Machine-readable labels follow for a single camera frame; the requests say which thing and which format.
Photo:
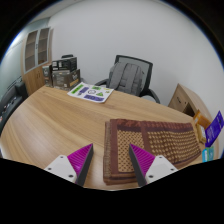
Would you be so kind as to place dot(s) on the teal box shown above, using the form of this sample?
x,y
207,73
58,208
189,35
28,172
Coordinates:
x,y
208,154

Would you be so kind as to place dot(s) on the grey backpack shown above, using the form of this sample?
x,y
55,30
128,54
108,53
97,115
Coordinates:
x,y
126,78

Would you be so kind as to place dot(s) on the black printed carton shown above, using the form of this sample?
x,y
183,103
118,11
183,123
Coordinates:
x,y
65,63

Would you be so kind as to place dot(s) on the small dark carton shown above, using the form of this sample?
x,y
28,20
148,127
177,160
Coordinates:
x,y
47,75

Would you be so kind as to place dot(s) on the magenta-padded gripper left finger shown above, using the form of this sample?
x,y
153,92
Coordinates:
x,y
80,160

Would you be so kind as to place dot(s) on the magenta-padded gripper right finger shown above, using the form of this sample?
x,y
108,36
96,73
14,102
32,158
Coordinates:
x,y
143,160

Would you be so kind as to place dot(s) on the purple box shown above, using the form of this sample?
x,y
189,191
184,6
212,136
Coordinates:
x,y
215,128

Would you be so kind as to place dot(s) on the wooden glass-door cabinet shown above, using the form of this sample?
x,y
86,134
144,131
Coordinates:
x,y
35,76

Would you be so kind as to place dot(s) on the wooden side cabinet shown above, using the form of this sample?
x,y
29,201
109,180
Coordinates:
x,y
181,96

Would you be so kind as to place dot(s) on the black sofa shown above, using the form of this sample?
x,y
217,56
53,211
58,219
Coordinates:
x,y
10,103

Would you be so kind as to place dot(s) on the white sticker sheet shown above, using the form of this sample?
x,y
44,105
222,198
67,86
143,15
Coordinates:
x,y
90,92

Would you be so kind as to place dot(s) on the small tan box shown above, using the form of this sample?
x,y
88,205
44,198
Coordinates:
x,y
201,133

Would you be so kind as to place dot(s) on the small black chair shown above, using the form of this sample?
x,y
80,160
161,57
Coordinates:
x,y
67,56

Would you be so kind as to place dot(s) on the black mesh office chair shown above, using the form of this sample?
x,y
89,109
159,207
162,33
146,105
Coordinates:
x,y
148,66

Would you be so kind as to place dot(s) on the brown patterned towel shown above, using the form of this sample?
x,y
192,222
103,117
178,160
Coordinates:
x,y
166,140

